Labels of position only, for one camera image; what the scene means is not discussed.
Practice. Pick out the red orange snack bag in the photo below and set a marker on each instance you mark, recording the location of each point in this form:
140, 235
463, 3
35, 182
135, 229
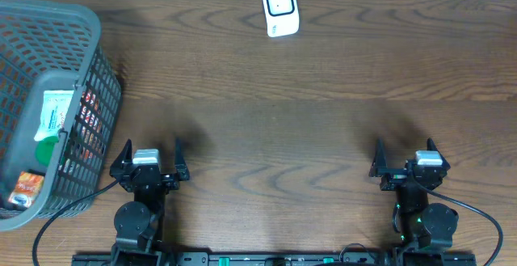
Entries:
91, 130

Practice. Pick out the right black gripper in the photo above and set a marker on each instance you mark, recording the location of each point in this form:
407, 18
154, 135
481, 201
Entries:
380, 166

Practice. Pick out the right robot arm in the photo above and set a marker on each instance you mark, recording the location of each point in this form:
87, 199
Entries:
426, 228

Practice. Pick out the small orange box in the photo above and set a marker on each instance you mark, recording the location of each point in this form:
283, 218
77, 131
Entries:
26, 190

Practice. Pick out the grey plastic mesh basket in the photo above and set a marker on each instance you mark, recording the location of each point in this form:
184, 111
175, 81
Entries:
47, 46

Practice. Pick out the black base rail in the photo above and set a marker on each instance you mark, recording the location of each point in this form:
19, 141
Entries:
205, 259

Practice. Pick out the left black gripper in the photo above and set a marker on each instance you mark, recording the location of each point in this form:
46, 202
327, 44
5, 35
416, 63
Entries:
170, 184

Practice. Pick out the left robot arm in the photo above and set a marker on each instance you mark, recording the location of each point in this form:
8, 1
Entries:
139, 223

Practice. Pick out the white wet wipes pack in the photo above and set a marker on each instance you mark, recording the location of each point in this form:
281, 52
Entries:
53, 113

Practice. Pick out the green lid jar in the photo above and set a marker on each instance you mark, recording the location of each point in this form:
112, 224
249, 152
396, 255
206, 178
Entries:
44, 150

